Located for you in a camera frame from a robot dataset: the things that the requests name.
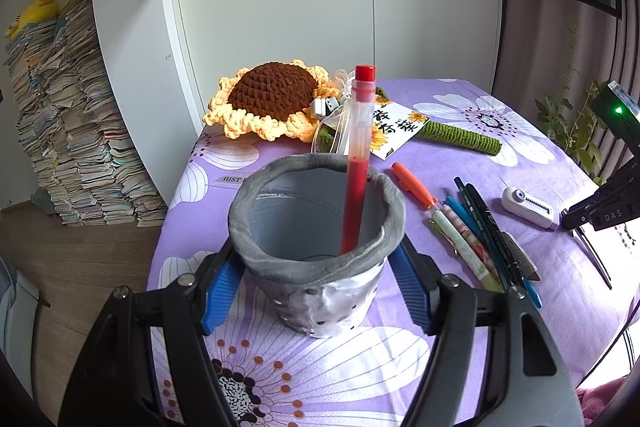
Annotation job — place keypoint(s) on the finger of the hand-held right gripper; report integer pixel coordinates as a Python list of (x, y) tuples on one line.
[(600, 209)]

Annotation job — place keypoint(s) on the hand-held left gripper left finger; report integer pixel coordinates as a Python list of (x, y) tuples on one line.
[(222, 292)]

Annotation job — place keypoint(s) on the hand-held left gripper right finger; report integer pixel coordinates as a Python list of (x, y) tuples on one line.
[(407, 287)]

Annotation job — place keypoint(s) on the floral white pen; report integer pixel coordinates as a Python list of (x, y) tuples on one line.
[(465, 249)]

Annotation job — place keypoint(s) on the grey fabric pen holder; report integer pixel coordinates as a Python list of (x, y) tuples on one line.
[(300, 292)]

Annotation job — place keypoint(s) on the dark teal pen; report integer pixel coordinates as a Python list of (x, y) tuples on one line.
[(475, 212)]

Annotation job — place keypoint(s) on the orange pen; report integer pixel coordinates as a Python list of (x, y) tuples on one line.
[(412, 184)]

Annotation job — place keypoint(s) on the black marker pen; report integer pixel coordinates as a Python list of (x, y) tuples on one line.
[(492, 219)]

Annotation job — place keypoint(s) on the blue pen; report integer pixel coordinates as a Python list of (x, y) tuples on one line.
[(531, 294)]

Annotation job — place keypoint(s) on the red gel pen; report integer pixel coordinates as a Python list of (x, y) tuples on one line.
[(356, 187)]

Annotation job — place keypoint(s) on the green potted plant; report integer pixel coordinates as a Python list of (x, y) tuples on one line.
[(575, 127)]

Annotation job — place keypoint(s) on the striped purple curtain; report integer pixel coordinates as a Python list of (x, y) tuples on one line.
[(625, 32)]

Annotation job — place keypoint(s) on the white correction tape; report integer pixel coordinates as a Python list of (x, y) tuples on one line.
[(525, 207)]

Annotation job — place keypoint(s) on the white eraser with sleeve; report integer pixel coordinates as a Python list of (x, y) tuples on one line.
[(524, 261)]

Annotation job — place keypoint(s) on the purple floral tablecloth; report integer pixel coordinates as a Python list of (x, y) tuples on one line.
[(525, 147)]

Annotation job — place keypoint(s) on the green crochet stem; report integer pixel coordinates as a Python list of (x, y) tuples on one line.
[(460, 136)]

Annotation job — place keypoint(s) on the sunflower print card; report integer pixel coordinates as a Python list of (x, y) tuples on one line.
[(400, 127)]

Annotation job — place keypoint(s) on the clear plastic bag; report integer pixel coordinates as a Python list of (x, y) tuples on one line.
[(340, 132)]

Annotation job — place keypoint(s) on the pink blanket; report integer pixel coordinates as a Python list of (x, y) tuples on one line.
[(600, 407)]

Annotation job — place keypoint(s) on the white plug adapter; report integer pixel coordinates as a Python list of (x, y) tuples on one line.
[(320, 108)]

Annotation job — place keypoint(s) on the crochet sunflower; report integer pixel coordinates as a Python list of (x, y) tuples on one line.
[(270, 92)]

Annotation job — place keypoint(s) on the pale grey box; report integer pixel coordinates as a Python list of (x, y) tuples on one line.
[(15, 322)]

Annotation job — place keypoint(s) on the tall pile of books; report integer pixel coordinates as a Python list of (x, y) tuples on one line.
[(75, 132)]

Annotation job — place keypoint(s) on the white cabinet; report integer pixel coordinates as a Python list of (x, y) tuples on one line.
[(280, 22)]

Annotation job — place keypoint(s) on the yellow plush toy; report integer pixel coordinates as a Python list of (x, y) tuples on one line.
[(37, 9)]

